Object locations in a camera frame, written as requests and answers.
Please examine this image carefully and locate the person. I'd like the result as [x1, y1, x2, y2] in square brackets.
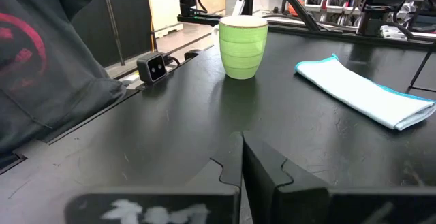
[0, 0, 127, 157]

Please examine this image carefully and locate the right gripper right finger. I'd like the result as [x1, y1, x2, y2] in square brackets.
[242, 130, 436, 224]

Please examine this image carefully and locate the orange power tool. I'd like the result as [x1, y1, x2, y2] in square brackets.
[287, 0, 305, 16]

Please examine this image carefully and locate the black partition panel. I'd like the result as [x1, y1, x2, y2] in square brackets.
[71, 0, 155, 69]

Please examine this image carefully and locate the green ceramic mug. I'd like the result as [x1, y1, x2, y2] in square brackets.
[211, 15, 269, 80]

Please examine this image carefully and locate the wooden pallet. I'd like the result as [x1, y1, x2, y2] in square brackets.
[153, 22, 185, 39]

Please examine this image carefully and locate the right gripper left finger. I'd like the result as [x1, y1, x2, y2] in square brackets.
[64, 131, 243, 224]

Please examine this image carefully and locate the light blue folded cloth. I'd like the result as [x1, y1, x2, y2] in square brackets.
[294, 53, 436, 131]

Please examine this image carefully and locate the black cube camera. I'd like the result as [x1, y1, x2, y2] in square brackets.
[136, 51, 168, 85]

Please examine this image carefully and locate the white frame bracket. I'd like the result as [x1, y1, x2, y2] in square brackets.
[231, 0, 247, 16]

